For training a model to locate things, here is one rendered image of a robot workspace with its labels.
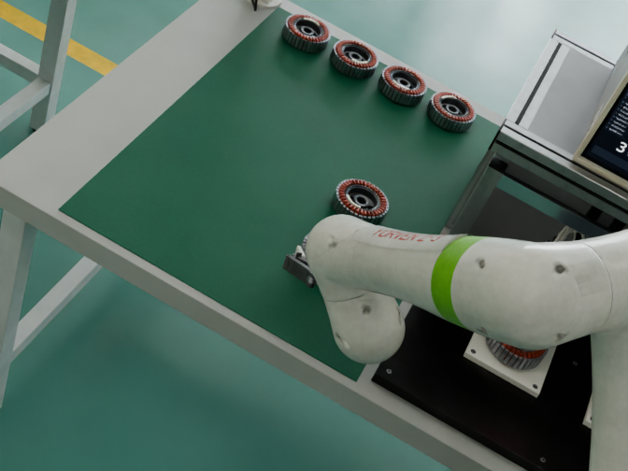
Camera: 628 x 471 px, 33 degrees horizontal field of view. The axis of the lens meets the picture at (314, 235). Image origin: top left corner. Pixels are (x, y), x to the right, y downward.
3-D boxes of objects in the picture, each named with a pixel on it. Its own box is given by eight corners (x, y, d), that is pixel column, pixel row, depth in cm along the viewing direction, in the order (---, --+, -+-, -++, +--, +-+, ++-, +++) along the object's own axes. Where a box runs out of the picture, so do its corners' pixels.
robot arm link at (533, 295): (616, 349, 120) (615, 242, 118) (527, 369, 114) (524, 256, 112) (511, 321, 136) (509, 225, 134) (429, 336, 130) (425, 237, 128)
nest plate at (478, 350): (536, 398, 191) (539, 393, 191) (463, 356, 193) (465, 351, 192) (555, 346, 203) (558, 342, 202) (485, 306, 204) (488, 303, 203)
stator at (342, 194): (357, 183, 221) (363, 170, 219) (393, 219, 217) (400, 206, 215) (320, 199, 214) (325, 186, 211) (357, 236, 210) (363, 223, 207)
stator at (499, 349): (530, 381, 192) (539, 369, 190) (476, 348, 194) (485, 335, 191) (548, 346, 200) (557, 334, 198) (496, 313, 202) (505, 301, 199)
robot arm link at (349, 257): (447, 343, 131) (514, 302, 136) (419, 260, 128) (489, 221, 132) (306, 296, 163) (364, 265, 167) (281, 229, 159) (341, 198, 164)
